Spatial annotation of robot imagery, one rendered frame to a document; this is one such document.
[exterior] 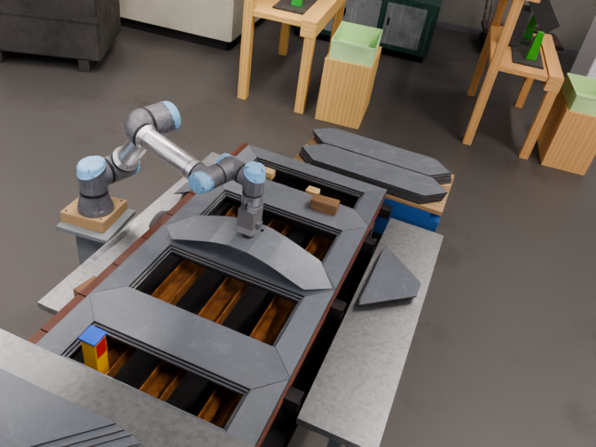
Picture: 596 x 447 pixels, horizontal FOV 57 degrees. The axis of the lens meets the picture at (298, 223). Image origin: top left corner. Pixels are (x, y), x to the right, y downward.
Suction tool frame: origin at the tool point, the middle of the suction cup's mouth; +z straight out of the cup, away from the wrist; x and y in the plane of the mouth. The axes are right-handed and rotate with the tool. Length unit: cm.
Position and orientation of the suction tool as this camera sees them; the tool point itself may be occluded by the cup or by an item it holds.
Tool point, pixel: (247, 238)
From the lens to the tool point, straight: 205.8
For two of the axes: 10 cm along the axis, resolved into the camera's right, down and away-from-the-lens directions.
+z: -1.4, 7.8, 6.0
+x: -9.1, -3.4, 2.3
